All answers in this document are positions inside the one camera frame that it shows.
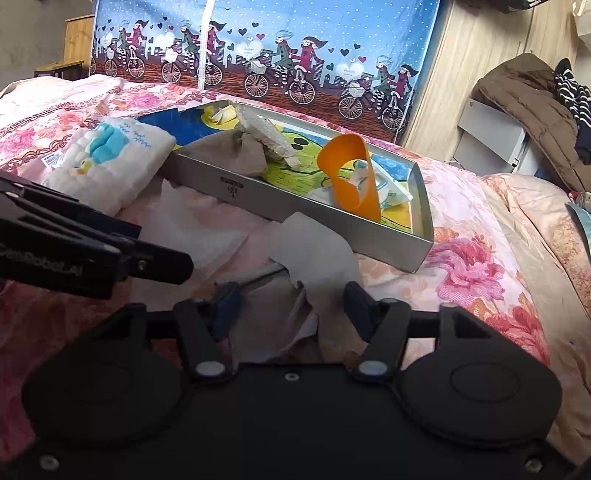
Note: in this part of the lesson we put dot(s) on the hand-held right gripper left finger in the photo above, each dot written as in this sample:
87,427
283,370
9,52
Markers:
228,302

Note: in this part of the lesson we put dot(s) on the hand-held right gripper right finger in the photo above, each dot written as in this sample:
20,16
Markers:
355,304

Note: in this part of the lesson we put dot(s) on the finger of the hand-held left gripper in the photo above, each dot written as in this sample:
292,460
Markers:
83,214
161,265

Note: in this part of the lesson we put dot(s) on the white cloth blue print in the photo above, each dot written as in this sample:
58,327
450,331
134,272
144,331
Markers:
138,157

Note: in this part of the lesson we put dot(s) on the grey shallow box tray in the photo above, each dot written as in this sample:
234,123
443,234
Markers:
323,221

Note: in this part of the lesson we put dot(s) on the soft tissue packet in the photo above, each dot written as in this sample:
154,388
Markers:
392,191

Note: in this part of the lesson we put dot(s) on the orange plastic cup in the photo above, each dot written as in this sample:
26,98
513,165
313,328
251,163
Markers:
346,145

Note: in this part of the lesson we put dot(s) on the white knit cloth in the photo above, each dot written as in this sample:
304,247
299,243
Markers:
268,131

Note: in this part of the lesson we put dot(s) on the white paper label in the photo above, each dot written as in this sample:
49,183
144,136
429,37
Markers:
51,162

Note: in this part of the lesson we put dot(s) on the wooden side table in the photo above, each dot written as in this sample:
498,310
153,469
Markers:
78,41

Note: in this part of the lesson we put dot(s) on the beige quilt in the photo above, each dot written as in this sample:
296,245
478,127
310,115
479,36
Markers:
545,221

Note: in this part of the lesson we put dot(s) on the teal pillow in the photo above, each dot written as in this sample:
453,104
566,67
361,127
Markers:
582,226

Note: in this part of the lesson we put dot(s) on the floral pillow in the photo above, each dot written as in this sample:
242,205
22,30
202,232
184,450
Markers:
579,198

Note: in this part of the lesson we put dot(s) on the brown padded jacket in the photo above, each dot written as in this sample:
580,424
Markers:
521,101

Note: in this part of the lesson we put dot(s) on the blue printed fabric wardrobe cover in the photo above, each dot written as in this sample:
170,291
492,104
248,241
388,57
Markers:
277,18

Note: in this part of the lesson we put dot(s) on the light wooden cabinet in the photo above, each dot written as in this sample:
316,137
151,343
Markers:
471,46

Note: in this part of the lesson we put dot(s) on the dark striped sweater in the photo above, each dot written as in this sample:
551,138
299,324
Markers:
572,92

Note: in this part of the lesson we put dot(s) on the black bag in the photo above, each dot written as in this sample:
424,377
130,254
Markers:
508,3

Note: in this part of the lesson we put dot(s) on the white paper bag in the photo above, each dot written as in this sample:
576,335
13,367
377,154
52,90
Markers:
584,21

